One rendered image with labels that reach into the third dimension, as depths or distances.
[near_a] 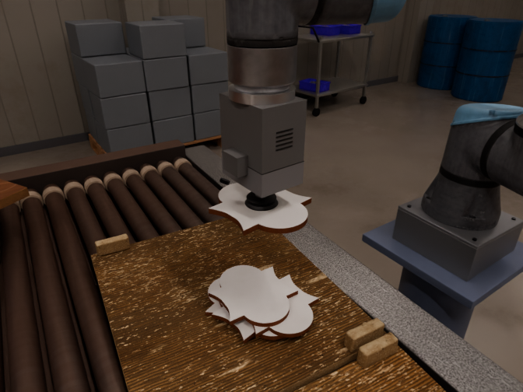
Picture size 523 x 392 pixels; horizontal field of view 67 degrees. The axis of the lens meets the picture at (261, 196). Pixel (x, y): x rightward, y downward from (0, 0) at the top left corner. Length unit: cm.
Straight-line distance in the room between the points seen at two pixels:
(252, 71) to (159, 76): 294
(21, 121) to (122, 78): 126
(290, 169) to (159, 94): 295
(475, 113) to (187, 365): 64
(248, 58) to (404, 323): 47
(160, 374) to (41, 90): 371
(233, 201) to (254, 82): 17
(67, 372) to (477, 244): 71
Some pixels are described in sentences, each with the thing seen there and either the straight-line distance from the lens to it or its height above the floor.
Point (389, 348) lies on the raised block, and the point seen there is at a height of 95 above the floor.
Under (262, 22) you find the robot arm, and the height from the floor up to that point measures 135.
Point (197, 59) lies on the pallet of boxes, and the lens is 346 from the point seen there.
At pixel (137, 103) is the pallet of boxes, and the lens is 333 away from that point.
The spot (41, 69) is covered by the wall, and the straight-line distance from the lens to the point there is 412.
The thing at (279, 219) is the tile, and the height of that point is 113.
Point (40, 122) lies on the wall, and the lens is 420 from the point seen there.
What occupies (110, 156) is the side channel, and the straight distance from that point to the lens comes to 120.
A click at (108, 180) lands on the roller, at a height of 92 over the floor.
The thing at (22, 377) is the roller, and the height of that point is 92.
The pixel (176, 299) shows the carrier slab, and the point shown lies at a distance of 67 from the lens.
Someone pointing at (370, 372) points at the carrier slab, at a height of 94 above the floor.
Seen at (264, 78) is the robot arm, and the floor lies 130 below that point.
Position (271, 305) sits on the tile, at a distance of 60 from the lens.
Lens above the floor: 139
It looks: 28 degrees down
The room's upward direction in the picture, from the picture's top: straight up
